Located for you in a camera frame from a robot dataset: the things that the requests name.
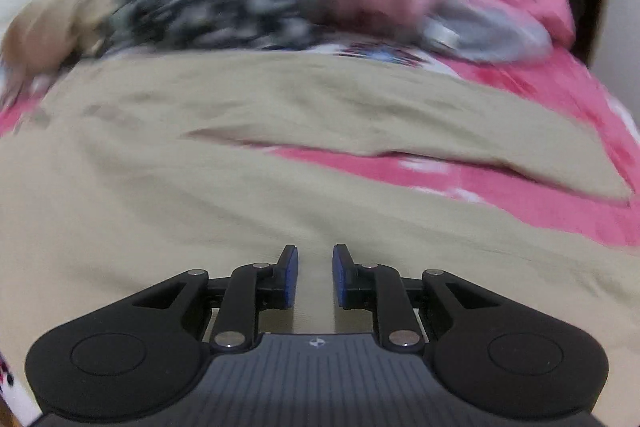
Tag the plaid shirt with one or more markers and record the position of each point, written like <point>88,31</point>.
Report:
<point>210,2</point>

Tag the beige hoodie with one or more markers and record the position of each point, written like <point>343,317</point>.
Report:
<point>50,22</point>

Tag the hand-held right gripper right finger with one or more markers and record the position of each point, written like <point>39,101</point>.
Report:
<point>342,277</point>

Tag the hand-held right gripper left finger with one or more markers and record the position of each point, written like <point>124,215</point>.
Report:
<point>290,277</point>

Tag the pink floral blanket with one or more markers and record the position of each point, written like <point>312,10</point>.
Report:
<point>500,192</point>

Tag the khaki pants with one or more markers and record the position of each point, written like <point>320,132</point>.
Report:
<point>200,187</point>

